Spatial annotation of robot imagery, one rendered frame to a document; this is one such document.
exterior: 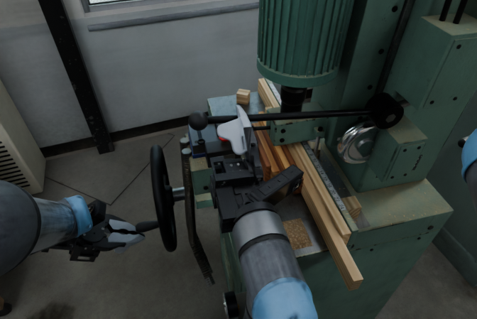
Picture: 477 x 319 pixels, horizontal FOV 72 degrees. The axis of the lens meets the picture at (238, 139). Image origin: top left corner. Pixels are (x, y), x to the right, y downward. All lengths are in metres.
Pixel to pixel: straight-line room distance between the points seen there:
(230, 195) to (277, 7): 0.33
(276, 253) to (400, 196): 0.63
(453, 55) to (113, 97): 1.87
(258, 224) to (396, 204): 0.60
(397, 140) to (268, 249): 0.40
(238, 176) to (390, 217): 0.55
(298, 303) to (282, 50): 0.43
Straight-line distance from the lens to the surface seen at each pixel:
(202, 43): 2.10
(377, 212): 0.96
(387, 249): 1.07
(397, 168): 0.78
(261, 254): 0.44
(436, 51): 0.66
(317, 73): 0.67
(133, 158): 2.25
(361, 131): 0.75
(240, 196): 0.52
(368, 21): 0.68
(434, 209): 1.03
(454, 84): 0.71
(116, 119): 2.28
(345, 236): 0.71
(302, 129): 0.81
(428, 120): 0.89
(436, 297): 1.88
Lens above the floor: 1.52
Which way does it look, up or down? 42 degrees down
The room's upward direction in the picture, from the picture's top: straight up
